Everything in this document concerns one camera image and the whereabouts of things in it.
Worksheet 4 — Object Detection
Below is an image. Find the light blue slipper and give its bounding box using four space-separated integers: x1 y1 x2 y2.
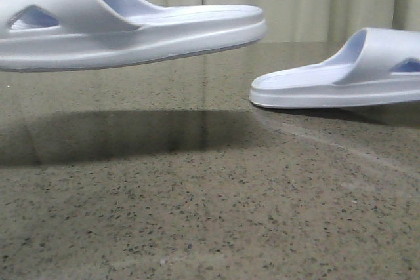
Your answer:
1 0 267 72
249 28 419 109

